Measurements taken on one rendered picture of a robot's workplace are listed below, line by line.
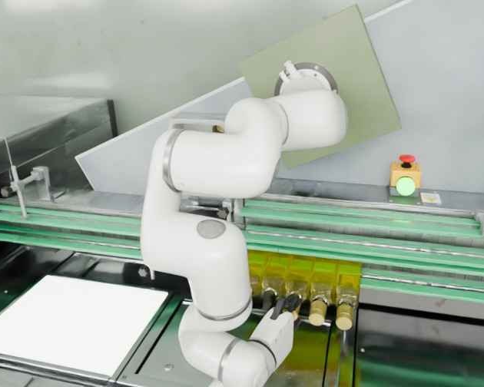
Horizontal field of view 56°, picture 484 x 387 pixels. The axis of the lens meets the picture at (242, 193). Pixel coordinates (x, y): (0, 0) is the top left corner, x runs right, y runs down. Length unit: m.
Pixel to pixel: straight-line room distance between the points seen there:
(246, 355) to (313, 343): 0.40
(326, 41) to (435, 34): 0.26
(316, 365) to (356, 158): 0.55
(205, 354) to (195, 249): 0.26
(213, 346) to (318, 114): 0.41
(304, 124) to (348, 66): 0.42
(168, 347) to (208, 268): 0.60
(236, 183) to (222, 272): 0.11
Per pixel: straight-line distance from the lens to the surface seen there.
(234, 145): 0.57
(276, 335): 0.90
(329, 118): 0.72
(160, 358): 1.13
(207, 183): 0.58
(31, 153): 1.81
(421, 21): 1.20
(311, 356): 1.11
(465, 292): 1.24
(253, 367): 0.76
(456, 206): 1.21
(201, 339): 0.79
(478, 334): 1.33
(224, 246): 0.56
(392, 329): 1.28
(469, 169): 1.30
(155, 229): 0.60
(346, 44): 1.11
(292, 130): 0.72
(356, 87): 1.12
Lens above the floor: 1.95
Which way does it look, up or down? 62 degrees down
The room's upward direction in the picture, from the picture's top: 146 degrees counter-clockwise
